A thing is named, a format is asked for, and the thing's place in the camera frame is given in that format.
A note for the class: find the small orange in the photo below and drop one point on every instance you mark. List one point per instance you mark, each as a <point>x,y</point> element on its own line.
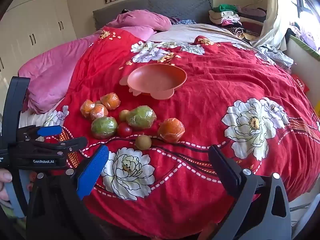
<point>87,108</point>
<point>110,101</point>
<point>98,111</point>

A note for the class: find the purple garment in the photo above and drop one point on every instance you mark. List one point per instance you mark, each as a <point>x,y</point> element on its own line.
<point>250,11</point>

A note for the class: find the window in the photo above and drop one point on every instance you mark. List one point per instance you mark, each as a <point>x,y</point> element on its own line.
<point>308,5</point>

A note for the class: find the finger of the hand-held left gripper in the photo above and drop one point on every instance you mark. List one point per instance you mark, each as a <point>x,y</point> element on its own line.
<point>72,143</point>
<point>50,130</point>

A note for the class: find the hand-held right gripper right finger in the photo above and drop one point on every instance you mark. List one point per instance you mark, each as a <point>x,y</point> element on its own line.
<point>223,170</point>

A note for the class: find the dark patterned garment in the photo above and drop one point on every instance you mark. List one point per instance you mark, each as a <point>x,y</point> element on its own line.
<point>236,31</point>

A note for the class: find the red tomato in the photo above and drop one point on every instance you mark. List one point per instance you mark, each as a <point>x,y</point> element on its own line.
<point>124,130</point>

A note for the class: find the person's left hand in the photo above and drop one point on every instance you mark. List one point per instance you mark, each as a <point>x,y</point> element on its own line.
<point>5,178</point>

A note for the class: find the pink plastic bowl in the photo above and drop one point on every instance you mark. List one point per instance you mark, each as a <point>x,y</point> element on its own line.
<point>155,78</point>

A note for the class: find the crumpled grey white clothing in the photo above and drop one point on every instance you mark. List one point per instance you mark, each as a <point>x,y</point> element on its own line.
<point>275,55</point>

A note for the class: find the purple clothes pile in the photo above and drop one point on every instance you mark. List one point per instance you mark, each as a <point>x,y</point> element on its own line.
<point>306,38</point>

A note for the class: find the yellow box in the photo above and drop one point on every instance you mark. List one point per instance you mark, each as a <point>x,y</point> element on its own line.
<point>317,110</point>

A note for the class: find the red box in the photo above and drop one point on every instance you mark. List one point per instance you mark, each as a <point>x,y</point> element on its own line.
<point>301,83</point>

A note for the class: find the pink pillow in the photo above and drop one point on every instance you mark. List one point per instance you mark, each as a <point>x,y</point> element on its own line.
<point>140,33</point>
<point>140,20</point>

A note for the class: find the cream folded garments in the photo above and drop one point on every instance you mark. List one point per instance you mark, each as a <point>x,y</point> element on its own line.
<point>223,17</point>

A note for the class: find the red floral blanket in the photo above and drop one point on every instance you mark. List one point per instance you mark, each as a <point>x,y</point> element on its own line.
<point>200,92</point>

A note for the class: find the green citrus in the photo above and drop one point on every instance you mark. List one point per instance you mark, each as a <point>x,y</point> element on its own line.
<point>103,128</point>
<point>141,117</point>

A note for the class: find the cream curtain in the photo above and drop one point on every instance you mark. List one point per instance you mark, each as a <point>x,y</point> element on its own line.
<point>272,17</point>

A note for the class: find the grey quilted headboard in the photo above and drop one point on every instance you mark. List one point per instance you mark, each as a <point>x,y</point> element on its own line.
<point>162,5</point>

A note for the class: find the large orange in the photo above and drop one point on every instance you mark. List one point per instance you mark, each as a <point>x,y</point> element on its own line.
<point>171,130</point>

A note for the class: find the green folded garment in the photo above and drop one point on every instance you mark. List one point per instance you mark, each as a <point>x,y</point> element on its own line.
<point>226,7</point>

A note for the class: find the blue patterned cloth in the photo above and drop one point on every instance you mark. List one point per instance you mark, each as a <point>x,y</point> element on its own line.
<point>186,22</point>

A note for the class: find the beige bed sheet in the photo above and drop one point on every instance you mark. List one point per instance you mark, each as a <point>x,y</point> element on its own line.
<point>180,33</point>

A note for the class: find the cream wardrobe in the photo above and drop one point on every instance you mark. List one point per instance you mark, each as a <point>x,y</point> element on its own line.
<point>37,30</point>

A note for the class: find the striped dark pillow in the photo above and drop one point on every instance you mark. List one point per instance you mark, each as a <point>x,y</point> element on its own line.
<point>175,20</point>

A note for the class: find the pink quilt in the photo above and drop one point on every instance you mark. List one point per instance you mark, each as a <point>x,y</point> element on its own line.
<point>50,75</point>

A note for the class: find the green-trimmed window ledge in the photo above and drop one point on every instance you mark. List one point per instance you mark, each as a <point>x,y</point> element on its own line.
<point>300,55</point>

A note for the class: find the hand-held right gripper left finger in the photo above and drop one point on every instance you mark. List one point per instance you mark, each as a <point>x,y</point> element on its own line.
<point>93,170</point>

